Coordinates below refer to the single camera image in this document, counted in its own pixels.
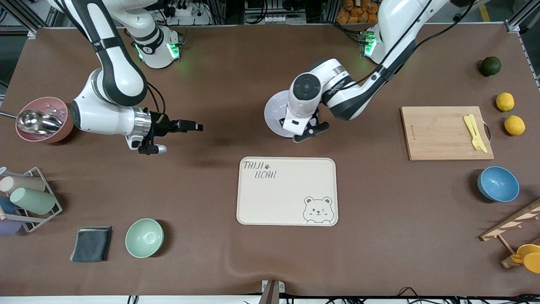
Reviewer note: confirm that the purple cup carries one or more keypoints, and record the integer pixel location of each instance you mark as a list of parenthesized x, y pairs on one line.
[(8, 227)]

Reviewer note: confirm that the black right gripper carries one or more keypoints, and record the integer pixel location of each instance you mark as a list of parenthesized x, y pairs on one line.
[(163, 124)]

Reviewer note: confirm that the pink bowl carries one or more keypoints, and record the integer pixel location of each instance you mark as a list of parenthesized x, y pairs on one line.
[(59, 105)]

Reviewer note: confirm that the blue bowl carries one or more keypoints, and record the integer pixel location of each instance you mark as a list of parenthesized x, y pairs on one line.
[(498, 184)]

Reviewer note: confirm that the wooden cutting board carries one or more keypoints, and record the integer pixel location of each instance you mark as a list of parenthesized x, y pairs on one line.
[(438, 133)]

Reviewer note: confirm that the dark green lime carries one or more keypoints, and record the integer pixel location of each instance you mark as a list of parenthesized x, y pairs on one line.
[(490, 66)]

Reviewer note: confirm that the yellow plastic fork and knife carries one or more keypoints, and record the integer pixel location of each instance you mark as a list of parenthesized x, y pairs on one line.
[(476, 126)]

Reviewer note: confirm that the cream bear print tray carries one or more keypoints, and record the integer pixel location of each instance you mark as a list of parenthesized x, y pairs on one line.
[(287, 192)]

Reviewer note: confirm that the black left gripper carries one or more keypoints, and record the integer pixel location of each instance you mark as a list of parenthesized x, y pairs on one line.
[(282, 121)]

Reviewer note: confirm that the yellow cup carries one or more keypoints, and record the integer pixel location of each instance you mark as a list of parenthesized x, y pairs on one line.
[(533, 264), (529, 250)]

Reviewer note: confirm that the wooden drying rack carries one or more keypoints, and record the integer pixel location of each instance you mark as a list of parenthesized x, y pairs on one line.
[(506, 226)]

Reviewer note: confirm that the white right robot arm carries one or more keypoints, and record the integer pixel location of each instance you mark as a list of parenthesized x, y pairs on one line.
[(118, 71)]

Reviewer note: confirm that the blue cup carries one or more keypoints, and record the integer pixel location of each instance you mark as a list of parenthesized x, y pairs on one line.
[(6, 205)]

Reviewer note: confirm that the bag of oranges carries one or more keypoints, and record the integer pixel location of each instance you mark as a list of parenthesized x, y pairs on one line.
[(358, 12)]

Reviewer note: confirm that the dark grey folded cloth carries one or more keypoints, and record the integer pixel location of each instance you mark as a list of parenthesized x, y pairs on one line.
[(91, 244)]

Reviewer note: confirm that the metal scoop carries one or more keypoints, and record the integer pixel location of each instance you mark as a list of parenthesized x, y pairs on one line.
[(38, 121)]

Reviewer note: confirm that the yellow lemon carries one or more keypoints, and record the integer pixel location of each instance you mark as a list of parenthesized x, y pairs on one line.
[(514, 125), (505, 101)]

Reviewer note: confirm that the white power strip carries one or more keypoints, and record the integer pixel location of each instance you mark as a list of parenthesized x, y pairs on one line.
[(278, 19), (190, 14)]

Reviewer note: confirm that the beige cup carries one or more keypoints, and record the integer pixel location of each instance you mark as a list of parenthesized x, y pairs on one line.
[(25, 184)]

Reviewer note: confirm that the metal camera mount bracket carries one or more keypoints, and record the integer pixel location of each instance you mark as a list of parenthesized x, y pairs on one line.
[(272, 291)]

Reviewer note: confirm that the pale lavender plate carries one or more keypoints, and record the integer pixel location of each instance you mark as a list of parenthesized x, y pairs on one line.
[(274, 116)]

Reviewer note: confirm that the pale green cup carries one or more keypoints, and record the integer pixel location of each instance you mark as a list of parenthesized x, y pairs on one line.
[(33, 201)]

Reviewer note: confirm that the mint green bowl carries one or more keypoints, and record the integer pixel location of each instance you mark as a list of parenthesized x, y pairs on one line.
[(144, 238)]

